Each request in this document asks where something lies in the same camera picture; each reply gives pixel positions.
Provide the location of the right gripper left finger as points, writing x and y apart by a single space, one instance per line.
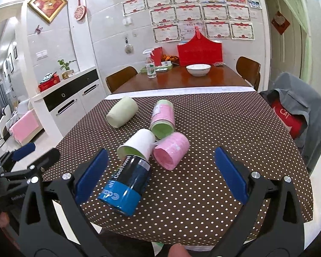
41 233

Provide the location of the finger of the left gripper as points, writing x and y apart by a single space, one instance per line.
37 168
10 158

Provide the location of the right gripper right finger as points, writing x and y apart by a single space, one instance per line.
270 221

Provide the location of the black and blue cup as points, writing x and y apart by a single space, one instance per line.
127 184

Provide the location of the pale green cup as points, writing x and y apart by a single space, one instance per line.
122 112

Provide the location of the white paper cup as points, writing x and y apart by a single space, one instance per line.
140 144

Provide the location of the pink cup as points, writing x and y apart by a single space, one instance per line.
170 150

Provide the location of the left hand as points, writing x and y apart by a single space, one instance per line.
4 220

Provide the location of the right hand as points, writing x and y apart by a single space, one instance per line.
178 250

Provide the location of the pink towel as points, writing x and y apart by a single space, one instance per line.
26 128

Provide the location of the sofa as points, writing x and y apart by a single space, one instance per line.
9 118

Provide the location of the white sideboard cabinet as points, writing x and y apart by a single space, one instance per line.
63 105

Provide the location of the red box on cabinet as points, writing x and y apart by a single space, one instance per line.
48 81

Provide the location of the potted plant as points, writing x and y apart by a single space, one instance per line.
65 66

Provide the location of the left wooden chair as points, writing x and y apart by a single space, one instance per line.
117 79

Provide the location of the wooden chair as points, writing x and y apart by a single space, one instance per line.
249 70
117 79

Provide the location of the red cat cushion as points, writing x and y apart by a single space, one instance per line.
293 123

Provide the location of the brown polka dot tablecloth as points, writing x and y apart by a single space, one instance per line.
191 204

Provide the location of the pink jar green lid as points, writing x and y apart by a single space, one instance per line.
162 119

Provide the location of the spray bottle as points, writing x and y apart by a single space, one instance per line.
150 64

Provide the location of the grey jacket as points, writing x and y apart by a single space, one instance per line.
299 98

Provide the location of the green tray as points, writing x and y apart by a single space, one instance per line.
158 69

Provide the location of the red envelope box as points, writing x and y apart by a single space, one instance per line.
156 56

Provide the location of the gold framed red picture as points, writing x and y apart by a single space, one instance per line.
47 9

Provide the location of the right wooden chair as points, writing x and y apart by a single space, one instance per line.
249 70

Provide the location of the white bowl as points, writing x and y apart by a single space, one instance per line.
198 70

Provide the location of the red gift bag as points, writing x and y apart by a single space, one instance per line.
199 50

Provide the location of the red door decoration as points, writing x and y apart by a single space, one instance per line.
280 23

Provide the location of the red round wall ornament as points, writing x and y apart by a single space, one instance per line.
80 11

